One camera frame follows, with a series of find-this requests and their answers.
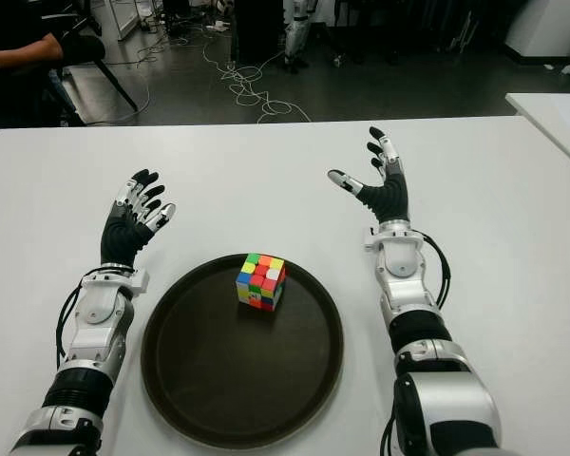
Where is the person in black t-shirt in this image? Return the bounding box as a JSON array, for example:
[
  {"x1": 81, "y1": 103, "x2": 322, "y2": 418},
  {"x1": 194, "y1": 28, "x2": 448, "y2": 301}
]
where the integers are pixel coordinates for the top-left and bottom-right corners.
[{"x1": 0, "y1": 0, "x2": 77, "y2": 124}]

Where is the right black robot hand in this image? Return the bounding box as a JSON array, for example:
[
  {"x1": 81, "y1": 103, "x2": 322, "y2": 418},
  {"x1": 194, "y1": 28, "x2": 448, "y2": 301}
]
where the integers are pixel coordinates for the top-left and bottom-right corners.
[{"x1": 327, "y1": 125, "x2": 411, "y2": 224}]

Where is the multicoloured Rubik's cube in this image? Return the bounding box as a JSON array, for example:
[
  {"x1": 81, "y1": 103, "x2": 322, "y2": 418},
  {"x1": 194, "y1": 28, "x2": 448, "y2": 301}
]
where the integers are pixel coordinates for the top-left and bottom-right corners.
[{"x1": 236, "y1": 252, "x2": 287, "y2": 313}]

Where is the folded metal stand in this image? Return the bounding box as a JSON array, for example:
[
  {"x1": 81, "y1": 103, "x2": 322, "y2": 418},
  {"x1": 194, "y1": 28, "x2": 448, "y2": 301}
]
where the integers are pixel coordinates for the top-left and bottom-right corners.
[{"x1": 448, "y1": 9, "x2": 474, "y2": 53}]

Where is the dark brown round plate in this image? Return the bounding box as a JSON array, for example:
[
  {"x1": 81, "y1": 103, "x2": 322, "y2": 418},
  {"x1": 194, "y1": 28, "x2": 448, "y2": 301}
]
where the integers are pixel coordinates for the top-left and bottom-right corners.
[{"x1": 141, "y1": 253, "x2": 346, "y2": 449}]

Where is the black office chair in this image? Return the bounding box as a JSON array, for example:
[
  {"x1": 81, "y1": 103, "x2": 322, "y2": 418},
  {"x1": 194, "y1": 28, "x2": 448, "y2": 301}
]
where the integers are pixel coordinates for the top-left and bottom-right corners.
[{"x1": 51, "y1": 0, "x2": 139, "y2": 124}]

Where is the white storage unit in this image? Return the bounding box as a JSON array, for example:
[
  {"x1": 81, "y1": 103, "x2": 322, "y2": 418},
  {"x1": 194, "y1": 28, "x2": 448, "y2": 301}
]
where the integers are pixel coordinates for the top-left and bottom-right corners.
[{"x1": 89, "y1": 0, "x2": 142, "y2": 42}]

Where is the black left arm cable bundle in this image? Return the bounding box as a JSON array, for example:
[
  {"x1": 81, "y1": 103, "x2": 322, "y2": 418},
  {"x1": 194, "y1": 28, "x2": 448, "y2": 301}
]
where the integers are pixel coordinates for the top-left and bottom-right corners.
[{"x1": 54, "y1": 273, "x2": 89, "y2": 360}]

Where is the white humanoid robot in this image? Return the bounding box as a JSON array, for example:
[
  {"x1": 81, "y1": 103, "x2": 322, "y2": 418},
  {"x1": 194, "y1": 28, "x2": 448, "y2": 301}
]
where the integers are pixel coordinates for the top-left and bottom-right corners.
[{"x1": 282, "y1": 0, "x2": 317, "y2": 72}]

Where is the black cabinet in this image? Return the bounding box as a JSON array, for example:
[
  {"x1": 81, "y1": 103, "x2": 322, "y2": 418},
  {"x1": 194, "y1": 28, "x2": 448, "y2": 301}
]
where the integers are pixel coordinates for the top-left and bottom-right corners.
[{"x1": 232, "y1": 0, "x2": 289, "y2": 66}]

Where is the black right forearm cable bundle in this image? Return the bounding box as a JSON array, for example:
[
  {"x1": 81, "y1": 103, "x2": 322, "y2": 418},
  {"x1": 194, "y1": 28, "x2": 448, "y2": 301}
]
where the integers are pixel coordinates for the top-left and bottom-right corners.
[{"x1": 420, "y1": 232, "x2": 452, "y2": 310}]

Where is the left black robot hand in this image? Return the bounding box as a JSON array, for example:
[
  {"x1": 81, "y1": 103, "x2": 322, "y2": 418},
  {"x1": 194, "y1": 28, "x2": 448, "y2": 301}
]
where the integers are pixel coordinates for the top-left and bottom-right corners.
[{"x1": 99, "y1": 168, "x2": 178, "y2": 272}]

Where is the black right elbow cable bundle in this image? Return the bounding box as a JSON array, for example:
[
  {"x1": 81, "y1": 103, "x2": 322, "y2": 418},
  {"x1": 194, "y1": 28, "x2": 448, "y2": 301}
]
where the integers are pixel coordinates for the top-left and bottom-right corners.
[{"x1": 381, "y1": 412, "x2": 400, "y2": 456}]

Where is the tangled white floor cable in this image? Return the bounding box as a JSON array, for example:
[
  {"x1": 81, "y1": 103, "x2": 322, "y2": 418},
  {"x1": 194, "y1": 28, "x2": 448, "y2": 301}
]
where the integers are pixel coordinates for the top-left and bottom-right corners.
[{"x1": 202, "y1": 28, "x2": 314, "y2": 125}]

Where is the white side table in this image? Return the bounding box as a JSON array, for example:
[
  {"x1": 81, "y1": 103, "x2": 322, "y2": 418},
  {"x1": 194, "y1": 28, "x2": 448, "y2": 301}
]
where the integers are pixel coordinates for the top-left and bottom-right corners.
[{"x1": 504, "y1": 92, "x2": 570, "y2": 175}]

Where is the bystander bare forearm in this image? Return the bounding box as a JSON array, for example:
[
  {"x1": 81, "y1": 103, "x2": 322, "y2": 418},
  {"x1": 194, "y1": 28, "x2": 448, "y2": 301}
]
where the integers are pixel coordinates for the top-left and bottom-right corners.
[{"x1": 0, "y1": 32, "x2": 64, "y2": 72}]

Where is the white curved cabinet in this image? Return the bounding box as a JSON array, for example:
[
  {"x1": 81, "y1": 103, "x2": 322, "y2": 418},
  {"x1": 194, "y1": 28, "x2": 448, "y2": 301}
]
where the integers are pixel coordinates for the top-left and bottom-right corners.
[{"x1": 503, "y1": 0, "x2": 570, "y2": 61}]

